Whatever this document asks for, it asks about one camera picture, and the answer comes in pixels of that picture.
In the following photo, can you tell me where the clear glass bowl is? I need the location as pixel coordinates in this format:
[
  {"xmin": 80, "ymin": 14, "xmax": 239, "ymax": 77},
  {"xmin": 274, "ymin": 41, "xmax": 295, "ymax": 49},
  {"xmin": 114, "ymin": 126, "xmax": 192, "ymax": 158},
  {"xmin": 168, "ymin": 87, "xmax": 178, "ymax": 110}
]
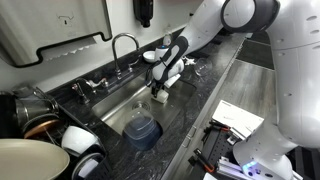
[{"xmin": 194, "ymin": 57, "xmax": 214, "ymax": 77}]

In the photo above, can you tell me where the plain white cup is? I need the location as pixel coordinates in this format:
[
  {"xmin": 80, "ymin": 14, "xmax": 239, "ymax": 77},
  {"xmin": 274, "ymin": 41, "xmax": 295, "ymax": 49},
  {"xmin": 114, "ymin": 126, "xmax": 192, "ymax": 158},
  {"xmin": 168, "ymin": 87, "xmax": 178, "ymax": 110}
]
[{"xmin": 151, "ymin": 88, "xmax": 170, "ymax": 104}]

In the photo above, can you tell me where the black soap dispenser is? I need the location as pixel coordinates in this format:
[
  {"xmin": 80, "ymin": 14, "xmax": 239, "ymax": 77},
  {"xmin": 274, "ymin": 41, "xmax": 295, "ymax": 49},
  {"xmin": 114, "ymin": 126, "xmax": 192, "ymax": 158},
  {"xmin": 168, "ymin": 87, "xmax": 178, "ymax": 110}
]
[{"xmin": 133, "ymin": 0, "xmax": 154, "ymax": 28}]

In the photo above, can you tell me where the copper coloured pan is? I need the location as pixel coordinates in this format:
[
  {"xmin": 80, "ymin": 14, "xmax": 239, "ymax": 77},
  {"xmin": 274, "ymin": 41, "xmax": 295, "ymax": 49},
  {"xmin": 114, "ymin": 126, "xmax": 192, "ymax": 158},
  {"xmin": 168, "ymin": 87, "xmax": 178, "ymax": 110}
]
[{"xmin": 22, "ymin": 113, "xmax": 63, "ymax": 139}]

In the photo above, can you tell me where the small white bowl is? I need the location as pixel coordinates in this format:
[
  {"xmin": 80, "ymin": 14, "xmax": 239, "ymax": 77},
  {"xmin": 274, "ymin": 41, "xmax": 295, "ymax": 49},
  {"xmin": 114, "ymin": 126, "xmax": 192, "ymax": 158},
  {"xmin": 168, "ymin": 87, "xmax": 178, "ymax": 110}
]
[{"xmin": 142, "ymin": 50, "xmax": 157, "ymax": 64}]

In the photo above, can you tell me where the steel paper towel dispenser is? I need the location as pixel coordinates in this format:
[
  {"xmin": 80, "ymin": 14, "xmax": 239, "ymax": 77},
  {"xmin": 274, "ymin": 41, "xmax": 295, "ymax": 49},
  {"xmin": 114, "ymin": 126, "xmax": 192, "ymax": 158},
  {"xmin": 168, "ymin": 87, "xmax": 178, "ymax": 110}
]
[{"xmin": 0, "ymin": 0, "xmax": 113, "ymax": 69}]

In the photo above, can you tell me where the blue ceramic bowl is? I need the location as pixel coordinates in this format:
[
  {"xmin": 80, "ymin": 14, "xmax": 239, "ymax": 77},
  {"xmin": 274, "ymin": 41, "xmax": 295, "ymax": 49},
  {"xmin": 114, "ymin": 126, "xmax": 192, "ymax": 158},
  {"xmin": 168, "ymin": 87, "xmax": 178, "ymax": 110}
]
[{"xmin": 121, "ymin": 121, "xmax": 164, "ymax": 152}]

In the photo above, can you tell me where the stainless steel pot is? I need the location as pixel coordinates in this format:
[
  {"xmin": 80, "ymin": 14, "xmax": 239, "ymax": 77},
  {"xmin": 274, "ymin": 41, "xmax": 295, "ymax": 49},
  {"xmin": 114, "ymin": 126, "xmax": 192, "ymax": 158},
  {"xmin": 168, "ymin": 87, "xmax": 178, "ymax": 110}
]
[{"xmin": 13, "ymin": 85, "xmax": 59, "ymax": 129}]

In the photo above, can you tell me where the black dish rack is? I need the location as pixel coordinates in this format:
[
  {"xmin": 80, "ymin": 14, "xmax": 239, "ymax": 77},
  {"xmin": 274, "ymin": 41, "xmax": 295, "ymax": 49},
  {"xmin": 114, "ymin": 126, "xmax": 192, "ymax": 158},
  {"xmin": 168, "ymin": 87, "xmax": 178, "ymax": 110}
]
[{"xmin": 33, "ymin": 87, "xmax": 113, "ymax": 180}]

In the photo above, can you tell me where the stainless steel sink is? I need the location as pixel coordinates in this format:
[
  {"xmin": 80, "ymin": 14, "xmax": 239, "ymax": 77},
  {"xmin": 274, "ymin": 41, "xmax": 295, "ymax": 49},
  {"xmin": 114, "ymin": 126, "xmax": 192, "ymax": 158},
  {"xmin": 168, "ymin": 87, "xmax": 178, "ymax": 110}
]
[{"xmin": 91, "ymin": 74, "xmax": 198, "ymax": 153}]

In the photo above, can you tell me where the aluminium extrusion bar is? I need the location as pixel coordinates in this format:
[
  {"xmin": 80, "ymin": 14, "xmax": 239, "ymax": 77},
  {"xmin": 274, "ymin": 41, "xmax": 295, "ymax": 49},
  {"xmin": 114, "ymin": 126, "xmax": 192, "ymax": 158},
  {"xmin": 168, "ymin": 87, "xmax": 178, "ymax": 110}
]
[{"xmin": 216, "ymin": 156, "xmax": 248, "ymax": 180}]

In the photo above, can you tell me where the crumpled white paper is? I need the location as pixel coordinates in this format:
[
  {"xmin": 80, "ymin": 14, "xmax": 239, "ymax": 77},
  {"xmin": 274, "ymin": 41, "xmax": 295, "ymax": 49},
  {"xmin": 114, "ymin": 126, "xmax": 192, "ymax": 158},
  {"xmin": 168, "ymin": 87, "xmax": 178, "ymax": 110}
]
[{"xmin": 182, "ymin": 55, "xmax": 198, "ymax": 67}]

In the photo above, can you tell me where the chrome side sprayer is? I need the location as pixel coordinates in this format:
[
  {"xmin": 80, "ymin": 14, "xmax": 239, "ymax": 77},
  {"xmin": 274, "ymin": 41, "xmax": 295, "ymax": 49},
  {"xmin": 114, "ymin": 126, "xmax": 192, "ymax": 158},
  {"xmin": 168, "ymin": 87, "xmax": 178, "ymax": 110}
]
[{"xmin": 70, "ymin": 77, "xmax": 98, "ymax": 105}]

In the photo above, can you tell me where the clear soap bottle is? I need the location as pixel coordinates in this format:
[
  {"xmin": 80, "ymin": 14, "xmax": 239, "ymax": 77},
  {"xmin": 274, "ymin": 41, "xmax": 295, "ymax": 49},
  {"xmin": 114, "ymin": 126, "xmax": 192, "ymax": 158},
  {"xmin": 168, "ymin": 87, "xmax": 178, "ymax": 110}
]
[{"xmin": 162, "ymin": 28, "xmax": 174, "ymax": 48}]

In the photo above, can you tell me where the black orange bar clamp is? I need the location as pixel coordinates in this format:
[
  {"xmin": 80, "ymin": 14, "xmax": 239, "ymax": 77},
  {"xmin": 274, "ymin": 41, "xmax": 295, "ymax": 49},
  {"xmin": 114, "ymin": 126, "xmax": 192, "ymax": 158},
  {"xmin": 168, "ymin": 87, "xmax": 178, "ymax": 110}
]
[
  {"xmin": 208, "ymin": 119, "xmax": 231, "ymax": 133},
  {"xmin": 188, "ymin": 148, "xmax": 216, "ymax": 174}
]

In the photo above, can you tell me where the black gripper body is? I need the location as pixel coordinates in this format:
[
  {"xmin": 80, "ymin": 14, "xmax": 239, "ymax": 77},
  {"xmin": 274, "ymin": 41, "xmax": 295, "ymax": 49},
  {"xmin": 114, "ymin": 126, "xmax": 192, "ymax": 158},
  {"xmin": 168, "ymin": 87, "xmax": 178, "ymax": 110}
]
[{"xmin": 150, "ymin": 79, "xmax": 167, "ymax": 93}]

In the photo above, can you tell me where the chrome faucet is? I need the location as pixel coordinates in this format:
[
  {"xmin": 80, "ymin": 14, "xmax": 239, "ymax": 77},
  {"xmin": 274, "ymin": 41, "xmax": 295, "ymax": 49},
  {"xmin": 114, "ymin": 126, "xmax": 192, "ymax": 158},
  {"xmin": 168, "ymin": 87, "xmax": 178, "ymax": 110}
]
[{"xmin": 88, "ymin": 32, "xmax": 143, "ymax": 89}]

